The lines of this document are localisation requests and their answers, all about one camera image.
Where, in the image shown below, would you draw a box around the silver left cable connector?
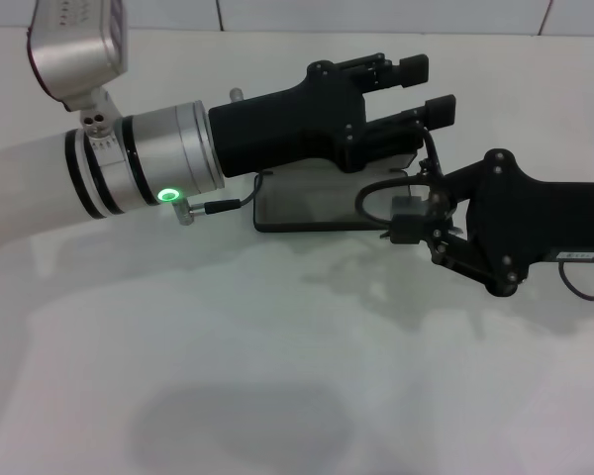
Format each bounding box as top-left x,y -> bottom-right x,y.
174,199 -> 208,228

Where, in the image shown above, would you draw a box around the black glasses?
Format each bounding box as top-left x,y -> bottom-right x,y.
354,126 -> 446,234

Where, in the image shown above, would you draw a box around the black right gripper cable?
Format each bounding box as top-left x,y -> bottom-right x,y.
557,257 -> 594,302

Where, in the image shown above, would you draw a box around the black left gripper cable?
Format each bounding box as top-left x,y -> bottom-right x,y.
205,170 -> 273,215

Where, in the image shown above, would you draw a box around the black glasses case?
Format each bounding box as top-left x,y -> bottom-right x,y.
253,165 -> 427,235

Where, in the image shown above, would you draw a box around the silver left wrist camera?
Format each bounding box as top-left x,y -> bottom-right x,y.
27,0 -> 130,138

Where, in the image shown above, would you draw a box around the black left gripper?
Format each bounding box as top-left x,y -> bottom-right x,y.
207,50 -> 431,178

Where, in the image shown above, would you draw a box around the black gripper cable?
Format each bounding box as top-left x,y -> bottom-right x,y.
557,257 -> 594,302
205,170 -> 273,215

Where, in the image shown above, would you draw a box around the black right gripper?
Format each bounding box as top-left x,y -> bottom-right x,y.
379,147 -> 594,298

